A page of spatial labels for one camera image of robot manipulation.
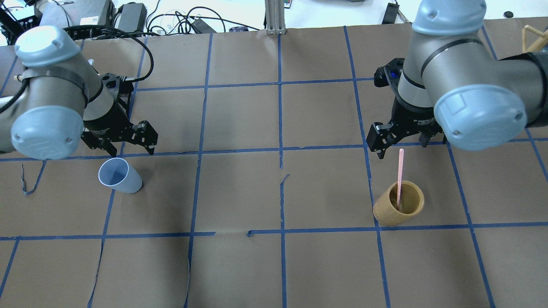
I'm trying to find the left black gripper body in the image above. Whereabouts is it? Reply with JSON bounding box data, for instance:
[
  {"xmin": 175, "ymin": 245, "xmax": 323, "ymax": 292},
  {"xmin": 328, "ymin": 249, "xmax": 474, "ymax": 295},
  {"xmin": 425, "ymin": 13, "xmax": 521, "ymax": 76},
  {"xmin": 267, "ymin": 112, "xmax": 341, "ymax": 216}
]
[{"xmin": 83, "ymin": 109, "xmax": 135, "ymax": 144}]

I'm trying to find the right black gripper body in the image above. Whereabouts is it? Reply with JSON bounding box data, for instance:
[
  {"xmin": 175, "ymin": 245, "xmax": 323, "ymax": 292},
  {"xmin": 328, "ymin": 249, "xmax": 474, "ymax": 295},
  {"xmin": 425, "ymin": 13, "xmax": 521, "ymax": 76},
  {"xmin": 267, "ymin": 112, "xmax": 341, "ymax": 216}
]
[{"xmin": 388, "ymin": 100, "xmax": 443, "ymax": 143}]

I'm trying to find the pink chopstick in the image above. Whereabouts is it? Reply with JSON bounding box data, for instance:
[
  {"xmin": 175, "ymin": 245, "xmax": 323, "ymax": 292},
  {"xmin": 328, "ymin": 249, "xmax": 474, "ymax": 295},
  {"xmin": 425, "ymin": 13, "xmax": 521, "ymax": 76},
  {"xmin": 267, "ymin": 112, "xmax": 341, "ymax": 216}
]
[{"xmin": 396, "ymin": 148, "xmax": 405, "ymax": 211}]

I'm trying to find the light blue plastic cup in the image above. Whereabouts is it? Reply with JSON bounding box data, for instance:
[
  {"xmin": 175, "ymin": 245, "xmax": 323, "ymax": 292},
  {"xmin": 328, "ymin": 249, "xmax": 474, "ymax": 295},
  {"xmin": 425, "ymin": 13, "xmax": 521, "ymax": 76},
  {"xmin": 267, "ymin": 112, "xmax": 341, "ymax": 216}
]
[{"xmin": 98, "ymin": 157, "xmax": 143, "ymax": 194}]

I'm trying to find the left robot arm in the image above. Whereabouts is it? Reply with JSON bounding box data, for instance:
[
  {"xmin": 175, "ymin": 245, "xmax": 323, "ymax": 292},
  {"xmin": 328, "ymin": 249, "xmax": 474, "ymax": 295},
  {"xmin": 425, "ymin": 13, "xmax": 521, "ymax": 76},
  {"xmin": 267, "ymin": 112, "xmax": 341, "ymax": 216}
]
[{"xmin": 0, "ymin": 26, "xmax": 158, "ymax": 160}]

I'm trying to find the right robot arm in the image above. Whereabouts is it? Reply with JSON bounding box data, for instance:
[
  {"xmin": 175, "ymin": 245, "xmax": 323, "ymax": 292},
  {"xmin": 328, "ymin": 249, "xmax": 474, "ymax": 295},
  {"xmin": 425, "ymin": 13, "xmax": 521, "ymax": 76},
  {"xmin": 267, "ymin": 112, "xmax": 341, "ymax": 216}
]
[{"xmin": 366, "ymin": 0, "xmax": 547, "ymax": 159}]

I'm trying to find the bamboo cylinder holder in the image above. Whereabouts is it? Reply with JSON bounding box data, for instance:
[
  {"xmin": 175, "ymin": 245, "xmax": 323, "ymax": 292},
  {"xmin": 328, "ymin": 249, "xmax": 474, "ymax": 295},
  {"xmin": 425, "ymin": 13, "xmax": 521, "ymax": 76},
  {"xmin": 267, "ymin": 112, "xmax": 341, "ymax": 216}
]
[{"xmin": 372, "ymin": 180, "xmax": 425, "ymax": 227}]

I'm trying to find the black power adapter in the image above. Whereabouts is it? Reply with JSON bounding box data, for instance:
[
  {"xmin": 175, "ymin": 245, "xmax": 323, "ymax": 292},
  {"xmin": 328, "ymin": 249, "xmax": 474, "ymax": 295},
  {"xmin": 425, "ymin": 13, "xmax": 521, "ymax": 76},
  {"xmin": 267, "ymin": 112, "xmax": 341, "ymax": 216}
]
[{"xmin": 381, "ymin": 3, "xmax": 399, "ymax": 24}]

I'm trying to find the black power brick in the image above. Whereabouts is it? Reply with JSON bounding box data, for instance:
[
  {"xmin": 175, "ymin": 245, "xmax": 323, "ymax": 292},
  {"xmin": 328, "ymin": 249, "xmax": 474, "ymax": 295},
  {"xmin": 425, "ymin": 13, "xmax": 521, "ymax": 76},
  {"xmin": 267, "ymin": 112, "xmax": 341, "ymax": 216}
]
[{"xmin": 115, "ymin": 3, "xmax": 147, "ymax": 33}]

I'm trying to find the wooden mug tree stand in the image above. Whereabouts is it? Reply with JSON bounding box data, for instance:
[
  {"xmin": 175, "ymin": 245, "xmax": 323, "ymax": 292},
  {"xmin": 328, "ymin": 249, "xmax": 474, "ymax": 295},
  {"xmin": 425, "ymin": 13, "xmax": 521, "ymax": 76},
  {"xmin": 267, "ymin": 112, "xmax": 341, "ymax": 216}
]
[{"xmin": 522, "ymin": 25, "xmax": 548, "ymax": 53}]

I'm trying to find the black cable bundle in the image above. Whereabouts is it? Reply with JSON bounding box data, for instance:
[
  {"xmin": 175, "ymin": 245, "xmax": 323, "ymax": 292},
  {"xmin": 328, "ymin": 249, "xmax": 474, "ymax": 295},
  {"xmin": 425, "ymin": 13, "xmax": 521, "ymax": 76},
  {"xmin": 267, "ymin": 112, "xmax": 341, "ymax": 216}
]
[{"xmin": 146, "ymin": 0, "xmax": 262, "ymax": 36}]

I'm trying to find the aluminium frame post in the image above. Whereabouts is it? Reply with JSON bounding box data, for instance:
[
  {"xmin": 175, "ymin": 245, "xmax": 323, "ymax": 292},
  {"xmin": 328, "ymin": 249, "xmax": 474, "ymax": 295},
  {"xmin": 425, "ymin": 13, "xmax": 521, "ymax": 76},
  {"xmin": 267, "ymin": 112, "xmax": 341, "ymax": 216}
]
[{"xmin": 265, "ymin": 0, "xmax": 286, "ymax": 35}]

